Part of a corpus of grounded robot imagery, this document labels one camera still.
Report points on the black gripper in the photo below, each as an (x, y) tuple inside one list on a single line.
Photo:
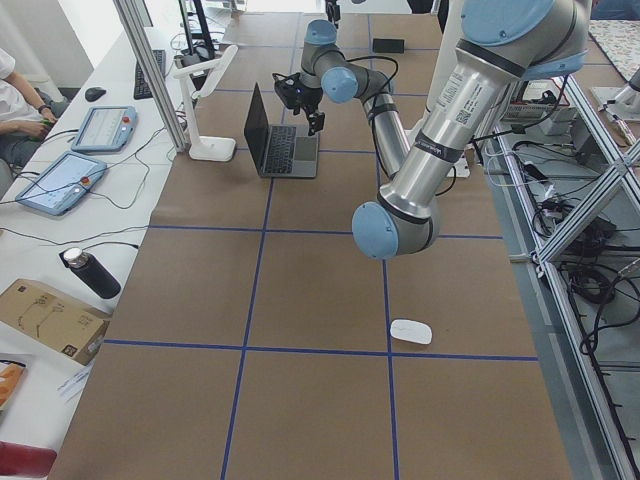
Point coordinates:
[(306, 98)]

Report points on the grey laptop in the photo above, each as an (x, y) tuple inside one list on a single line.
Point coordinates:
[(279, 151)]

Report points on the black mouse pad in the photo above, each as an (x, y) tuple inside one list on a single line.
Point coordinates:
[(388, 45)]

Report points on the white computer mouse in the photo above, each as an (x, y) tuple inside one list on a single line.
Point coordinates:
[(411, 331)]

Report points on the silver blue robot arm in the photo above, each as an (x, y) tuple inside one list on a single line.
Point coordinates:
[(500, 43)]

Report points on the black desk mouse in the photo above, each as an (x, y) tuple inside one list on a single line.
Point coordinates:
[(92, 94)]

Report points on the blue teach pendant upper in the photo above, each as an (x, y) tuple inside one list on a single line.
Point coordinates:
[(105, 129)]

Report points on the blue teach pendant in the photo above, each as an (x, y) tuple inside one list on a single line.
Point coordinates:
[(105, 129), (62, 184)]

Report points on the blue teach pendant lower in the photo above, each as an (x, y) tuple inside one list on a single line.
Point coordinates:
[(62, 184)]

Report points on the black water bottle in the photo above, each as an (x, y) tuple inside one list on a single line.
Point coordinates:
[(91, 272)]

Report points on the seated person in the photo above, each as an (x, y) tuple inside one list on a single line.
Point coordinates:
[(27, 114)]

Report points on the brown cardboard box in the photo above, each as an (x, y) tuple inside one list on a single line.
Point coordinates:
[(59, 321)]

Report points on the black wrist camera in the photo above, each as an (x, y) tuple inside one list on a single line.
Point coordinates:
[(288, 89)]

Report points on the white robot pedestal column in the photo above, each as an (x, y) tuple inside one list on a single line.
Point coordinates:
[(450, 22)]

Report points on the aluminium frame post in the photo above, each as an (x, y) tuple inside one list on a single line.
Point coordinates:
[(131, 21)]

